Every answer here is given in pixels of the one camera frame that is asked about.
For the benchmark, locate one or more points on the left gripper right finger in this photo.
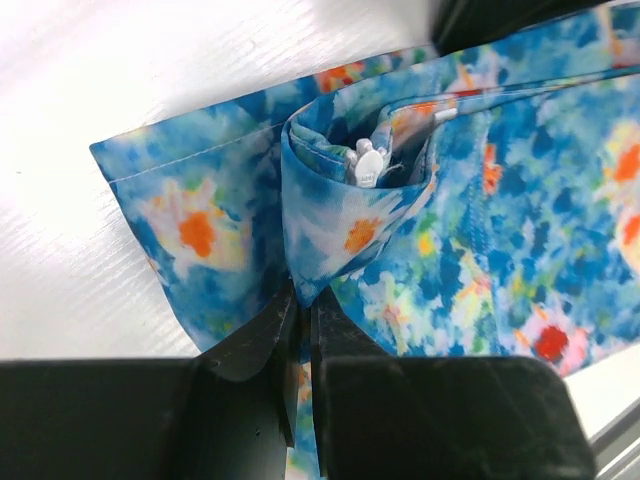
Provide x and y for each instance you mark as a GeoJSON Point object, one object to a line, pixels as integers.
{"type": "Point", "coordinates": [377, 416]}

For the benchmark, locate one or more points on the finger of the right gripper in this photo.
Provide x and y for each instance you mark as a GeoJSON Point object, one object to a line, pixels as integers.
{"type": "Point", "coordinates": [459, 24]}

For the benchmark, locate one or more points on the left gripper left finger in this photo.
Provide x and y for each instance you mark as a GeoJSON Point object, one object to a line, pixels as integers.
{"type": "Point", "coordinates": [229, 413]}

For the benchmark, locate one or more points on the blue floral skirt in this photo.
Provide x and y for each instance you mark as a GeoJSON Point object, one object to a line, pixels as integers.
{"type": "Point", "coordinates": [480, 203]}

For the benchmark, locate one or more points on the aluminium rail frame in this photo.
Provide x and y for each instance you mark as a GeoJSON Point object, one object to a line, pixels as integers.
{"type": "Point", "coordinates": [616, 446]}

